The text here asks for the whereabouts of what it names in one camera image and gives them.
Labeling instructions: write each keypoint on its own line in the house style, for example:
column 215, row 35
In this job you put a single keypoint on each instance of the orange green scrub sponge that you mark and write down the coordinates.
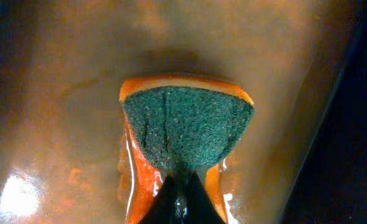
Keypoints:
column 176, row 125

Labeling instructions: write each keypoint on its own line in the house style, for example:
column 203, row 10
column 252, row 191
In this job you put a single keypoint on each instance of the black rectangular water tray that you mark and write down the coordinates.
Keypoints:
column 63, row 152

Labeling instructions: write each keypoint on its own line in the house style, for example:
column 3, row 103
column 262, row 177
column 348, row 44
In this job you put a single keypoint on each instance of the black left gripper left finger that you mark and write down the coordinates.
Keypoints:
column 163, row 208

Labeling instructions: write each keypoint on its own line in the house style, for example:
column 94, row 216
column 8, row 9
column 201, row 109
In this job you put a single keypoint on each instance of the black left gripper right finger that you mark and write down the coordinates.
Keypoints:
column 200, row 209

